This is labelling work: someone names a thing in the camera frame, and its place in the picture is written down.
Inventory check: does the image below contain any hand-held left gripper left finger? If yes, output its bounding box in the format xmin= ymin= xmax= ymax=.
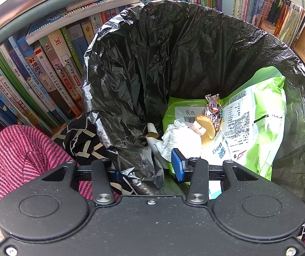
xmin=42 ymin=158 xmax=121 ymax=206

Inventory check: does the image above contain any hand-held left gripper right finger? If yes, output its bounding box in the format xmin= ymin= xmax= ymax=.
xmin=171 ymin=148 xmax=266 ymax=206

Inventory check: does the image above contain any white tissue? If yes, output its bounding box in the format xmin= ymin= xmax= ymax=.
xmin=154 ymin=120 xmax=203 ymax=166

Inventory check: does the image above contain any white bag with blue print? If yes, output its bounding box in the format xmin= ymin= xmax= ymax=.
xmin=200 ymin=130 xmax=233 ymax=200

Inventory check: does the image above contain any white paper cone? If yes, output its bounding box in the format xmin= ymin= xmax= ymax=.
xmin=145 ymin=123 xmax=164 ymax=160

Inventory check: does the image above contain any orange peel piece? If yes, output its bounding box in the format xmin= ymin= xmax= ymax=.
xmin=196 ymin=115 xmax=215 ymax=140

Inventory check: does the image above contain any silver foil wrapper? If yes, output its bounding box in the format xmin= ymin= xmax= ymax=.
xmin=204 ymin=94 xmax=222 ymax=132

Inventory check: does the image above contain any green snack bag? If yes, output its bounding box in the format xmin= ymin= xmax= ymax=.
xmin=162 ymin=67 xmax=287 ymax=182

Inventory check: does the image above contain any black trash bag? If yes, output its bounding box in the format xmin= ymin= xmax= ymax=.
xmin=81 ymin=0 xmax=305 ymax=214

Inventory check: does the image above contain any row of standing books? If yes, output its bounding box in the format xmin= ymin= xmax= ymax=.
xmin=0 ymin=0 xmax=283 ymax=150

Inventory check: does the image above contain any stack of lying books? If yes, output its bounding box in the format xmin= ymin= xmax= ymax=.
xmin=0 ymin=0 xmax=105 ymax=51

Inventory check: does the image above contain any pink striped garment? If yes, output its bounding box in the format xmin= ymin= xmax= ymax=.
xmin=0 ymin=125 xmax=121 ymax=208

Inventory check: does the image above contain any blue dotted spiral notebook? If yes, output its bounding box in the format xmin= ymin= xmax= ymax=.
xmin=25 ymin=0 xmax=141 ymax=45

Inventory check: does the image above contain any white plastic jar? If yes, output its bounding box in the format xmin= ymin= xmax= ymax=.
xmin=260 ymin=21 xmax=277 ymax=35

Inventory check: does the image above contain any pale spiral notebook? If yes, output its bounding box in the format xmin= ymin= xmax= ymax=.
xmin=67 ymin=0 xmax=132 ymax=11

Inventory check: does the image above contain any row of thin magazines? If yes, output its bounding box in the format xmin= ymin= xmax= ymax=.
xmin=273 ymin=0 xmax=305 ymax=42

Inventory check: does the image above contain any silver hardcover book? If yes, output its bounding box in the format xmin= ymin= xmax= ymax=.
xmin=0 ymin=0 xmax=70 ymax=36

